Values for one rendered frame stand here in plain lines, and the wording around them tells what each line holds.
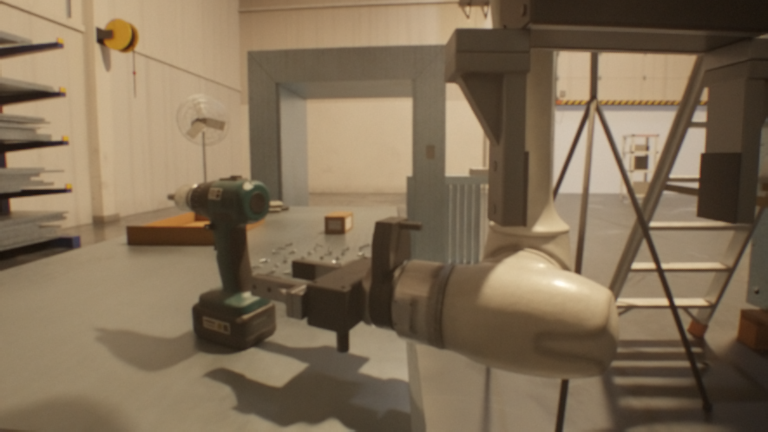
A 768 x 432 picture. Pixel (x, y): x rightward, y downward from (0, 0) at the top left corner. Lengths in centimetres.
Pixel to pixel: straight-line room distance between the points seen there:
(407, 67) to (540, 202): 184
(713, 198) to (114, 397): 57
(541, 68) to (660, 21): 20
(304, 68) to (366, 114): 784
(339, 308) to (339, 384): 11
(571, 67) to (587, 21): 1074
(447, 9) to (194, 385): 1054
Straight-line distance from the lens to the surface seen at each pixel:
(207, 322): 61
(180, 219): 164
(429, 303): 38
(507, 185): 20
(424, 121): 222
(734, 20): 27
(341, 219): 131
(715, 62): 30
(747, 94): 28
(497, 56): 21
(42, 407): 57
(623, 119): 1157
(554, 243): 49
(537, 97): 44
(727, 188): 28
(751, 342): 256
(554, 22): 21
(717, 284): 236
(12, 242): 471
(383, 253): 40
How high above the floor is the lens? 91
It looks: 5 degrees down
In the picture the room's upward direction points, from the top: straight up
